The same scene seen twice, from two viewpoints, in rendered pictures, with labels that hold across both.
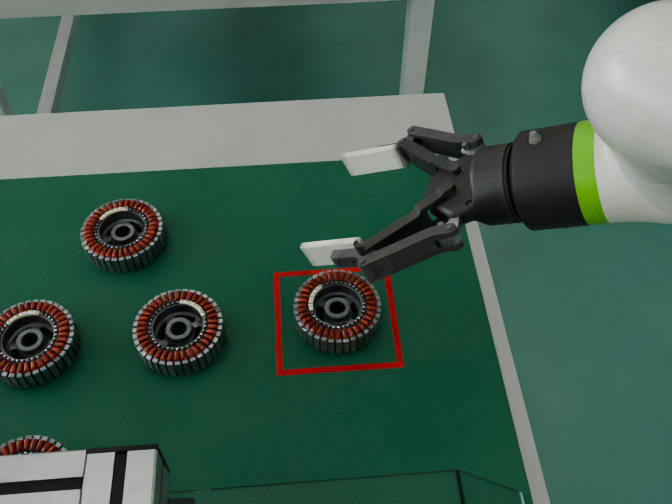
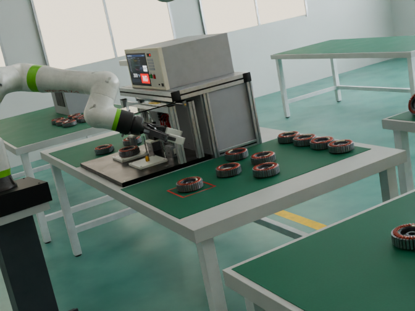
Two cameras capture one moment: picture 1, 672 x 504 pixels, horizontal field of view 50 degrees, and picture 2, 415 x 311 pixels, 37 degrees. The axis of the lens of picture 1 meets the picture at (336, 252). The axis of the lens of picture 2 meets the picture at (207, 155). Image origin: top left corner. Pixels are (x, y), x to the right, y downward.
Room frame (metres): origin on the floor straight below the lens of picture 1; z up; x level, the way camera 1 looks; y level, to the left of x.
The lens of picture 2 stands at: (2.86, -0.83, 1.50)
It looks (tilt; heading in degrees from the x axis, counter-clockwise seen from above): 14 degrees down; 158
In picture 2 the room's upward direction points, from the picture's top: 11 degrees counter-clockwise
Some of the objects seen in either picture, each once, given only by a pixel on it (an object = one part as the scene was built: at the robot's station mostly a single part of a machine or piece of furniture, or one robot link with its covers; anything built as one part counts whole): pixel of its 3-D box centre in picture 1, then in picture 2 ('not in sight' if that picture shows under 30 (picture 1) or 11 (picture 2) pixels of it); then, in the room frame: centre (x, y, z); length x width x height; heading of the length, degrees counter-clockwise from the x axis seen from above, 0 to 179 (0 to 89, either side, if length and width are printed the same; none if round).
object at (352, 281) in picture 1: (337, 310); (189, 184); (0.52, 0.00, 0.77); 0.11 x 0.11 x 0.04
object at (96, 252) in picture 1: (123, 234); (265, 170); (0.65, 0.30, 0.77); 0.11 x 0.11 x 0.04
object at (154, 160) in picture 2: not in sight; (147, 161); (-0.02, 0.00, 0.78); 0.15 x 0.15 x 0.01; 4
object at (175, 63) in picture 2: not in sight; (178, 60); (-0.15, 0.31, 1.22); 0.44 x 0.39 x 0.20; 4
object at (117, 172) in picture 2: not in sight; (142, 161); (-0.14, 0.00, 0.76); 0.64 x 0.47 x 0.02; 4
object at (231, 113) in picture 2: not in sight; (231, 119); (0.15, 0.41, 0.91); 0.28 x 0.03 x 0.32; 94
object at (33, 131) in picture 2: not in sight; (66, 160); (-2.52, 0.00, 0.38); 1.85 x 1.10 x 0.75; 4
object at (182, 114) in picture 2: not in sight; (176, 119); (-0.16, 0.24, 0.92); 0.66 x 0.01 x 0.30; 4
